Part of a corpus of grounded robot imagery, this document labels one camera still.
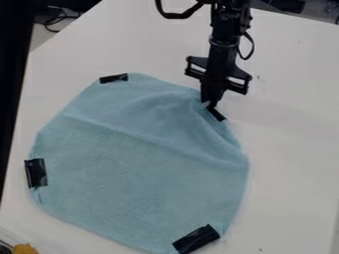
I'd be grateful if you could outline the yellow toy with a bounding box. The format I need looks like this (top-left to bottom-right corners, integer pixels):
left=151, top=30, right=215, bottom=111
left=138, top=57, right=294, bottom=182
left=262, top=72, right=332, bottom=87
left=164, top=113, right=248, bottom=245
left=12, top=243, right=41, bottom=254

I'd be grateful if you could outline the black cable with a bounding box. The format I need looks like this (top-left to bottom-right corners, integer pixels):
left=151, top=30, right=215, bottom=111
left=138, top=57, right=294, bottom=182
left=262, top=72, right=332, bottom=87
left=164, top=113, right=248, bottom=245
left=42, top=5, right=84, bottom=34

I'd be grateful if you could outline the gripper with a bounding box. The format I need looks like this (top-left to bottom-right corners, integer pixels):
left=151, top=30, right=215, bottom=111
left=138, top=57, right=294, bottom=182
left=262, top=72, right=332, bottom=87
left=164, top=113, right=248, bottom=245
left=182, top=39, right=255, bottom=109

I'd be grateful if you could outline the light blue cloth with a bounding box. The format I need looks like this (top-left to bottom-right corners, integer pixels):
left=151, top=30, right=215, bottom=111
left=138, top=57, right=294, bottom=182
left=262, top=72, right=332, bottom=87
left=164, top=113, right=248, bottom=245
left=22, top=71, right=252, bottom=254

